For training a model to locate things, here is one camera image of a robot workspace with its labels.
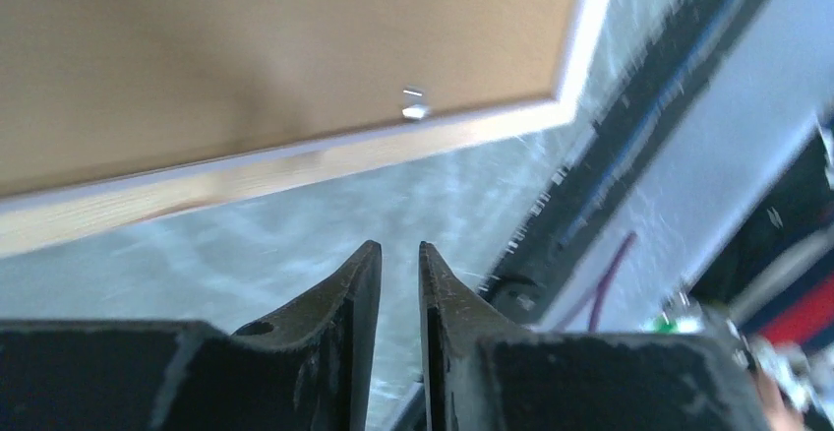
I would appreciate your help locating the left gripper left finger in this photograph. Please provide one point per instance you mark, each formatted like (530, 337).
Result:
(305, 366)

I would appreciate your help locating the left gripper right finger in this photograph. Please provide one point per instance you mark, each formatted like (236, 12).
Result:
(482, 371)

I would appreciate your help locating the white wooden picture frame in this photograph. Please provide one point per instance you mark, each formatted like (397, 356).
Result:
(35, 221)

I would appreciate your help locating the brown backing board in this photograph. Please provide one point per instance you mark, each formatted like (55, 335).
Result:
(92, 89)

